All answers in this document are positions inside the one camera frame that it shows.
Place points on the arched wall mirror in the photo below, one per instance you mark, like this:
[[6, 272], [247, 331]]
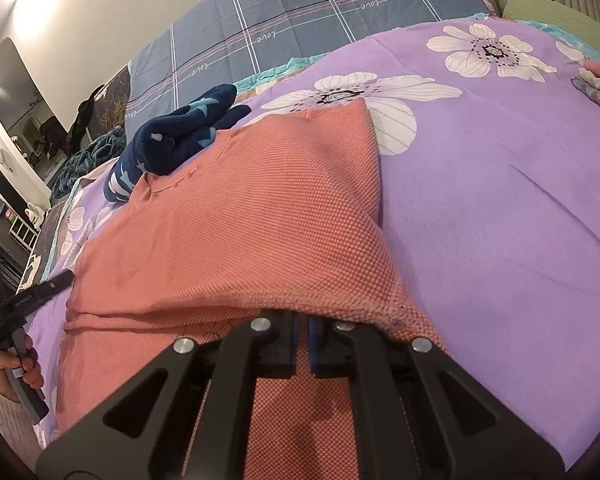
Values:
[[17, 105]]

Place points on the dark teal plush blanket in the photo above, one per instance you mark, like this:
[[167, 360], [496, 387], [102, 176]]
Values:
[[87, 160]]

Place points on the green pillow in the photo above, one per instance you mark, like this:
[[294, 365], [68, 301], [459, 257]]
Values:
[[555, 15]]

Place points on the navy star print plush garment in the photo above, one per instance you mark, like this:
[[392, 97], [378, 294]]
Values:
[[170, 140]]

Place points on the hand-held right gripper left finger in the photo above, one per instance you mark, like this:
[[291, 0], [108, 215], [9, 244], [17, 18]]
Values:
[[293, 350]]

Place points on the blue plaid pillow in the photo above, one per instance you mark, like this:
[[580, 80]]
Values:
[[305, 5]]

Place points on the orange knit sweater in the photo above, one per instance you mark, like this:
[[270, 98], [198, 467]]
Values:
[[255, 200]]

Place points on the dark printed cloth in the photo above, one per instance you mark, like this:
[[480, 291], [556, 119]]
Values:
[[111, 105]]

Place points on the white shelf rack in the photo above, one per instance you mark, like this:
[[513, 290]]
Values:
[[24, 230]]

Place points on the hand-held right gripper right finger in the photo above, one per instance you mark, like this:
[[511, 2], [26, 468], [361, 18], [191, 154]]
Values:
[[313, 350]]

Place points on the grey printed blanket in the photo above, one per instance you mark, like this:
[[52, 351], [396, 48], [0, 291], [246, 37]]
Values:
[[47, 240]]

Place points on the black hanging clothing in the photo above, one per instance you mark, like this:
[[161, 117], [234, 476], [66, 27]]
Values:
[[82, 120]]

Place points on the person's left hand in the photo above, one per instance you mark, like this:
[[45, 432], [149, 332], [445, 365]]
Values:
[[2, 367]]

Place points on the white folded garment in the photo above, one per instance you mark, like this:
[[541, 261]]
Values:
[[592, 80]]

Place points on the person's left forearm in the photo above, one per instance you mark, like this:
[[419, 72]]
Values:
[[12, 430]]

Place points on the purple floral bed sheet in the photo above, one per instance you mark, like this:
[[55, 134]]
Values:
[[480, 185]]

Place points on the stack of folded pink clothes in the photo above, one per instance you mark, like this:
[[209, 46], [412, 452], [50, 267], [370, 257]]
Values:
[[597, 97]]

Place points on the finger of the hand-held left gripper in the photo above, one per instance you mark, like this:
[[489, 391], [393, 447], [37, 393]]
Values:
[[40, 292]]

